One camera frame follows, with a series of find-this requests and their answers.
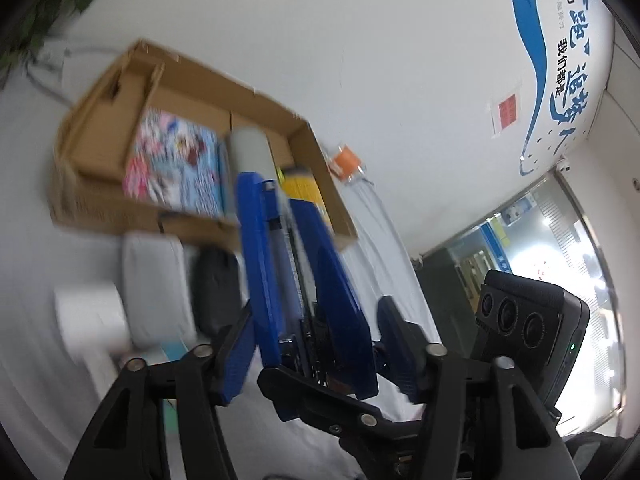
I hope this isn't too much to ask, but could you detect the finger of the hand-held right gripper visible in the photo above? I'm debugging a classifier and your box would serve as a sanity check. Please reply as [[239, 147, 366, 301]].
[[256, 366, 426, 456]]

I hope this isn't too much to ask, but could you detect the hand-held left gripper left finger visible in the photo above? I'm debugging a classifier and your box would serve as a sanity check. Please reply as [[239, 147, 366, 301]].
[[62, 300, 257, 480]]

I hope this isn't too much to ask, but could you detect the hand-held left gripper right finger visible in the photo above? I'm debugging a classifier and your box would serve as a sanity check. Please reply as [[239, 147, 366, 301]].
[[376, 296, 583, 480]]

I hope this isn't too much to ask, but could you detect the blue stapler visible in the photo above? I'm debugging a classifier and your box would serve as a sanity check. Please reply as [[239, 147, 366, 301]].
[[235, 171, 379, 422]]

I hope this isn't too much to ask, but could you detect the yellow packet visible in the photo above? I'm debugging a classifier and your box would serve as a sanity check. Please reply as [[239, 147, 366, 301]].
[[276, 165, 337, 231]]

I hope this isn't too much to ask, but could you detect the colourful printed box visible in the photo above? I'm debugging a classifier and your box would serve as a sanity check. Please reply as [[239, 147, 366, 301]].
[[122, 108, 232, 218]]

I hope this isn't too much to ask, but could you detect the silver metal can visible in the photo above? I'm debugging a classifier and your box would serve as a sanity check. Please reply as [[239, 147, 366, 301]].
[[222, 127, 278, 221]]

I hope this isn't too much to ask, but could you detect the brown cardboard box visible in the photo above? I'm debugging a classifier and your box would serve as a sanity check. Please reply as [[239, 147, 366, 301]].
[[50, 60, 359, 253]]

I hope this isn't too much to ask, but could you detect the pastel cube puzzle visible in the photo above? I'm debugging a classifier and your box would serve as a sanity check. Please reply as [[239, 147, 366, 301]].
[[120, 341, 193, 363]]

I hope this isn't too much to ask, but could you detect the glass door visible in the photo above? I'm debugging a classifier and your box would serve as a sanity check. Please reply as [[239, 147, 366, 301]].
[[415, 170, 631, 441]]

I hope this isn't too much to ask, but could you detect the black object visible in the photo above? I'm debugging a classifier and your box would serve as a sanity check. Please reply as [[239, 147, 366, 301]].
[[192, 249, 246, 333]]

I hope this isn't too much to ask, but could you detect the light grey pouch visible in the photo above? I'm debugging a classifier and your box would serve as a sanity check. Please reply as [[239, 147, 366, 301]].
[[121, 232, 196, 348]]

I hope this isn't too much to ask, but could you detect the white cylinder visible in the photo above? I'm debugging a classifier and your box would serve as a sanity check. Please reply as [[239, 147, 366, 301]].
[[54, 282, 131, 356]]

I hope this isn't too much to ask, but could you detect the orange tape dispenser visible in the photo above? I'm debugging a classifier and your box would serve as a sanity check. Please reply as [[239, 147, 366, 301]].
[[324, 142, 368, 183]]

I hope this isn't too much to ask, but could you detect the grey table cloth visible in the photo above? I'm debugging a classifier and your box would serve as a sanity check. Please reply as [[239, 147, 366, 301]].
[[0, 35, 441, 480]]

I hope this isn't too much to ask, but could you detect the brown cardboard box lid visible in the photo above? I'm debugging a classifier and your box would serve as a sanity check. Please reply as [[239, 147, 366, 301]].
[[52, 39, 166, 183]]

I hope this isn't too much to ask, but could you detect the green potted plant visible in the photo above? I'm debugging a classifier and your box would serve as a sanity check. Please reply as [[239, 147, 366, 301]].
[[0, 0, 143, 86]]

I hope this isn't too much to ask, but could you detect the red wall notice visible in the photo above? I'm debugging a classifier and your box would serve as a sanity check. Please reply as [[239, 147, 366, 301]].
[[487, 92, 526, 138]]

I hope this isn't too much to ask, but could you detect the blue white wall banner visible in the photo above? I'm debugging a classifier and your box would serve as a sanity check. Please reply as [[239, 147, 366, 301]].
[[507, 0, 616, 176]]

